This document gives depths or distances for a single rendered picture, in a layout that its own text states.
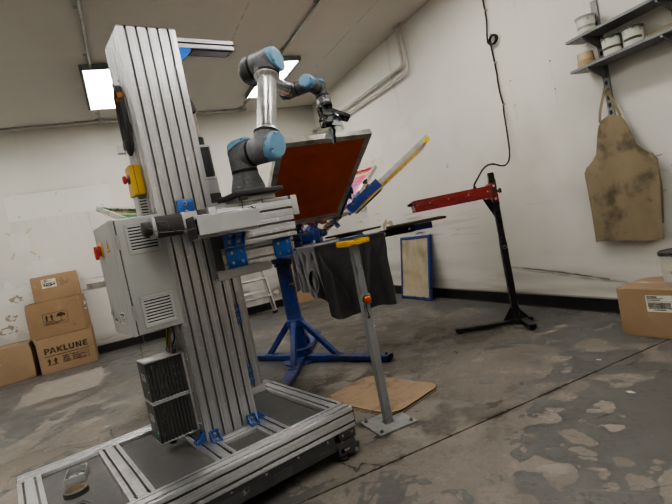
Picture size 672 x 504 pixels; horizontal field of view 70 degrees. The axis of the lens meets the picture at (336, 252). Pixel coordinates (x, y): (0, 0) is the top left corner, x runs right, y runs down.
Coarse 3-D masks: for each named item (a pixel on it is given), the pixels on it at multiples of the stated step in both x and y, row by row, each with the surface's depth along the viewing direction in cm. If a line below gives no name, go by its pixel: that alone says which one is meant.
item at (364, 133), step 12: (336, 132) 273; (348, 132) 275; (360, 132) 278; (288, 144) 260; (300, 144) 264; (312, 144) 268; (360, 156) 295; (276, 168) 273; (276, 180) 282; (348, 192) 323; (324, 216) 337
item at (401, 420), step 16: (352, 240) 232; (368, 240) 235; (352, 256) 238; (368, 304) 239; (368, 320) 239; (368, 336) 240; (384, 384) 242; (384, 400) 241; (384, 416) 242; (400, 416) 247; (384, 432) 232
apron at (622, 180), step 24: (600, 120) 328; (624, 120) 314; (600, 144) 331; (624, 144) 316; (600, 168) 333; (624, 168) 318; (648, 168) 306; (600, 192) 336; (624, 192) 322; (648, 192) 309; (600, 216) 340; (624, 216) 326; (648, 216) 312; (600, 240) 346
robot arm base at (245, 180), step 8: (248, 168) 207; (256, 168) 211; (232, 176) 211; (240, 176) 207; (248, 176) 207; (256, 176) 209; (232, 184) 210; (240, 184) 207; (248, 184) 206; (256, 184) 207; (264, 184) 212; (232, 192) 209
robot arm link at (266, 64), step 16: (272, 48) 210; (256, 64) 211; (272, 64) 210; (256, 80) 215; (272, 80) 210; (272, 96) 208; (272, 112) 206; (256, 128) 203; (272, 128) 203; (256, 144) 201; (272, 144) 199; (256, 160) 204; (272, 160) 205
